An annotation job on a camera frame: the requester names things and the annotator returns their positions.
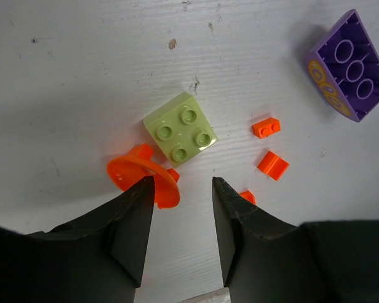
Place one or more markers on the purple long lego brick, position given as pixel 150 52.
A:
pixel 344 66

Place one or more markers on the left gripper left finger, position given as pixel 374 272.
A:
pixel 97 257

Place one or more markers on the orange dish lego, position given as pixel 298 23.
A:
pixel 128 169

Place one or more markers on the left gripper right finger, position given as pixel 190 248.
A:
pixel 264 259

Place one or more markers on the small orange lego plate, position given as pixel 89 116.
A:
pixel 266 127

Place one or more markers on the light green square lego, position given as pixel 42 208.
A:
pixel 180 129

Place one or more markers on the small orange curved lego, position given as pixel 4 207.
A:
pixel 273 166

